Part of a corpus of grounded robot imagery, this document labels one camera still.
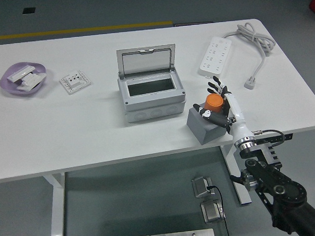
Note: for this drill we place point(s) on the white square socket module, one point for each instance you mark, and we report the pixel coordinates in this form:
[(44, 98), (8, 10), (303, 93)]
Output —
[(75, 82)]

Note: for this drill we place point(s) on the yellow floor tape line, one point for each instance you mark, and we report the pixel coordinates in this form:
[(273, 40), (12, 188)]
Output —
[(78, 30)]

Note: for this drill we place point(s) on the white right table leg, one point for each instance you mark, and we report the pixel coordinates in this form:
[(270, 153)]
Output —
[(231, 167)]

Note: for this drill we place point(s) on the long white plastic bar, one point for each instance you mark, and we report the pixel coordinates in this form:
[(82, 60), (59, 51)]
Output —
[(21, 73)]

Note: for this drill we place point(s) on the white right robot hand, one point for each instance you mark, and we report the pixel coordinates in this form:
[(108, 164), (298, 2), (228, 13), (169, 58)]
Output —
[(238, 114)]

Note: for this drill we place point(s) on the orange cylinder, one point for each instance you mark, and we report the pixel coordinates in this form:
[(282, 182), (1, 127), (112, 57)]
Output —
[(213, 102)]

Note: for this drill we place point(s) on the white table leg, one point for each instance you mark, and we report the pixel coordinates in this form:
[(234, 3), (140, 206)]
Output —
[(231, 167), (56, 206)]

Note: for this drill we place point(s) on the white power strip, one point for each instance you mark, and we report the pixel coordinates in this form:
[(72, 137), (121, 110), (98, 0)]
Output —
[(215, 55)]

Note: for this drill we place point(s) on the small white plastic part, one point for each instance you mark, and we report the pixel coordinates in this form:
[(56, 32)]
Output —
[(25, 87), (36, 77)]

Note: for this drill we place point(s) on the grey cube with round hole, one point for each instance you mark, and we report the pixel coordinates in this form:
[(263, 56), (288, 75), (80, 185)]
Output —
[(199, 126)]

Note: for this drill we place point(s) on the black floor hatch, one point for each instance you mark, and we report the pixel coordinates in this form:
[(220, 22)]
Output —
[(29, 10)]

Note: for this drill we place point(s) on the purple plate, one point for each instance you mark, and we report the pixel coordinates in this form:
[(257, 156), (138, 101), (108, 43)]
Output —
[(7, 85)]

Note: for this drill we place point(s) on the white left table leg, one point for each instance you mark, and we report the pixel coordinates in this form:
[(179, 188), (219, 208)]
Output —
[(56, 206)]

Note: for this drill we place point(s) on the grey electrical enclosure box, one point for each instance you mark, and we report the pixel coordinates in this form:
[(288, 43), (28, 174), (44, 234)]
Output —
[(151, 105)]

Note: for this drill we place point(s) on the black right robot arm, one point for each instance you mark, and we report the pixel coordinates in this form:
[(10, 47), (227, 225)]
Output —
[(280, 185)]

